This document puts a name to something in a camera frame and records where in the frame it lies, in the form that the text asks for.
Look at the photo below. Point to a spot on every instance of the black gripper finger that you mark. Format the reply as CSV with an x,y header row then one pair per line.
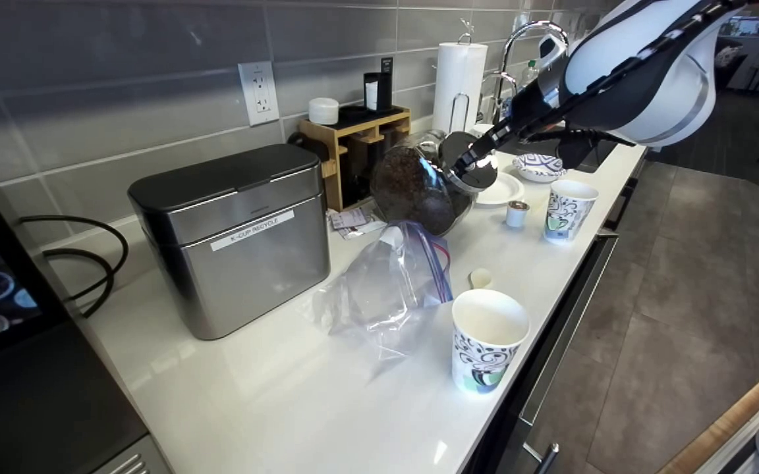
x,y
485,141
497,158

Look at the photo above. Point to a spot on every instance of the dark lower cabinet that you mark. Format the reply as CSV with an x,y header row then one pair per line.
x,y
564,397

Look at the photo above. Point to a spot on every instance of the chrome faucet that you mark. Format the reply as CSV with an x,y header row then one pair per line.
x,y
505,67

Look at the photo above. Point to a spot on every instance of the white bowl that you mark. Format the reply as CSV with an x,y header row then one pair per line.
x,y
539,166

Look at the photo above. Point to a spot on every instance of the white plate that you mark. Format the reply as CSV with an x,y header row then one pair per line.
x,y
510,191

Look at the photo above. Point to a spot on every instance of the small white pod cup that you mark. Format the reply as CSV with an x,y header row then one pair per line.
x,y
517,215

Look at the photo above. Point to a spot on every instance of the stainless steel lidded bin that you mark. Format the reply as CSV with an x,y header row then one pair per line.
x,y
248,264

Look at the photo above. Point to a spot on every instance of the wooden board edge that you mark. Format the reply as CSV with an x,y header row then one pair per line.
x,y
732,412

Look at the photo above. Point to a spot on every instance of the white paper towel roll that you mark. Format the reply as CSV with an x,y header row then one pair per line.
x,y
459,81

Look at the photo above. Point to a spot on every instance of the wooden countertop organizer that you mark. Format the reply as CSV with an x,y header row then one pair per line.
x,y
337,141

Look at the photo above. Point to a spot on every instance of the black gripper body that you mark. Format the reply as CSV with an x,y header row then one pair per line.
x,y
539,114

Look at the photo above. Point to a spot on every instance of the glass coffee jar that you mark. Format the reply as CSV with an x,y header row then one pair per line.
x,y
408,193

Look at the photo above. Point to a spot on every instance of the white printed packet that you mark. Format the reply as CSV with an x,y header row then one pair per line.
x,y
348,220

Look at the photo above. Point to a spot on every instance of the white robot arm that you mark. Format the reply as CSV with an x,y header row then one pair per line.
x,y
653,69

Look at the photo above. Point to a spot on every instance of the black canister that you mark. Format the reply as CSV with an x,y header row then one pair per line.
x,y
371,92

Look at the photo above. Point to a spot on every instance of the clear zip bag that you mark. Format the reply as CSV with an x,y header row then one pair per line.
x,y
380,290

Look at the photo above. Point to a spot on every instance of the black monitor screen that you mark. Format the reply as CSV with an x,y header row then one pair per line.
x,y
27,412

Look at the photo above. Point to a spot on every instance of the white wall outlet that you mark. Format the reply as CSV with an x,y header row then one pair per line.
x,y
260,92

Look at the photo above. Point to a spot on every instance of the small white container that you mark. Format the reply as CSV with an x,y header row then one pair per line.
x,y
322,111

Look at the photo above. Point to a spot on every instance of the patterned paper cup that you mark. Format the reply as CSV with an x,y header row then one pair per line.
x,y
567,215
488,347

